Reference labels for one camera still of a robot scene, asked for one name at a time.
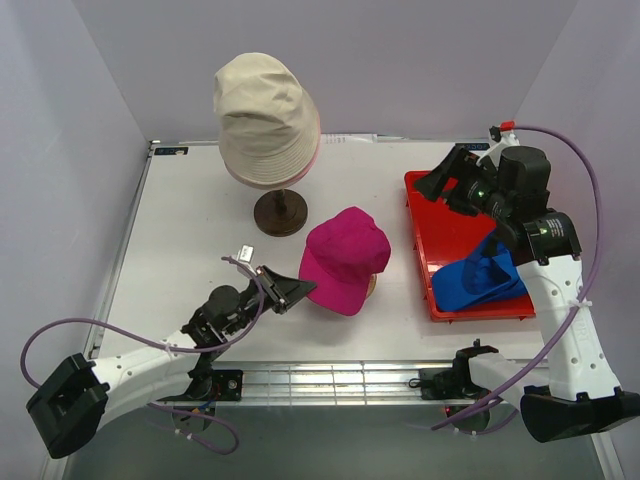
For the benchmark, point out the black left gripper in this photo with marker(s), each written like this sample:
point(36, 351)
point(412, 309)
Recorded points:
point(273, 289)

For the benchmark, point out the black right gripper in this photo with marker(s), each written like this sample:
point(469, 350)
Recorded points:
point(455, 181)

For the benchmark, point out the magenta cap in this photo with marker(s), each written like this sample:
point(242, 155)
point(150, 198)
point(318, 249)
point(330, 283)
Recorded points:
point(341, 256)

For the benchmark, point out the blue hat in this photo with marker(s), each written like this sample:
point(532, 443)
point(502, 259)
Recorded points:
point(486, 275)

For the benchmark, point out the pink bucket hat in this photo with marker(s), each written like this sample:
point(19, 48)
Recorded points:
point(283, 168)

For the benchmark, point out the cream bucket hat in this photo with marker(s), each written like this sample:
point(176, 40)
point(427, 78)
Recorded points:
point(260, 105)

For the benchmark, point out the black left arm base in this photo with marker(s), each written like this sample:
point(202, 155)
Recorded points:
point(225, 385)

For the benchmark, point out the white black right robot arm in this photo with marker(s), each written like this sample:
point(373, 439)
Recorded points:
point(568, 389)

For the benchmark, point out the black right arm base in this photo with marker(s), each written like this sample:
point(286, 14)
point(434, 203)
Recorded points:
point(446, 384)

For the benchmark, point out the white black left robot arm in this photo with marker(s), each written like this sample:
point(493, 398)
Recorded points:
point(82, 395)

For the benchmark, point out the red plastic bin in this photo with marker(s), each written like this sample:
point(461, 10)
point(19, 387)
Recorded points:
point(442, 237)

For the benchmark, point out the cream mannequin head stand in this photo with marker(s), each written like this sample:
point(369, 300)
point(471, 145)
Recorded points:
point(280, 213)

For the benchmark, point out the light wooden hat stand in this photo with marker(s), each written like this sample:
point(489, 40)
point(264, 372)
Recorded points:
point(371, 286)

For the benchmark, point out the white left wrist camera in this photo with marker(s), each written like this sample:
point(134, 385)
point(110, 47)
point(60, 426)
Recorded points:
point(243, 260)

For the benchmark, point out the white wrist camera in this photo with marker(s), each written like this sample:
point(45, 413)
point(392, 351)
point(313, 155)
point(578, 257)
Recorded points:
point(501, 137)
point(243, 260)

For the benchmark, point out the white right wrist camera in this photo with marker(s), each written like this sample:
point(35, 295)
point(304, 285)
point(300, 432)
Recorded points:
point(501, 137)

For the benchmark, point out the aluminium front rail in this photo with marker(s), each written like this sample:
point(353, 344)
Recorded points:
point(271, 384)

